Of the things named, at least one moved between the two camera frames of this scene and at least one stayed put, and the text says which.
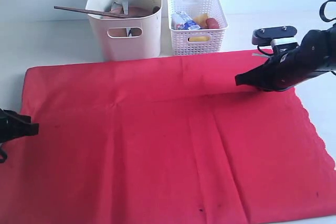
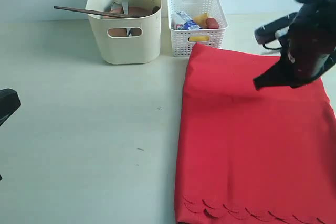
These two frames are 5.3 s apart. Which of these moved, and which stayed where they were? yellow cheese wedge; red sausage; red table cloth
Moved: red table cloth
Stayed: red sausage; yellow cheese wedge
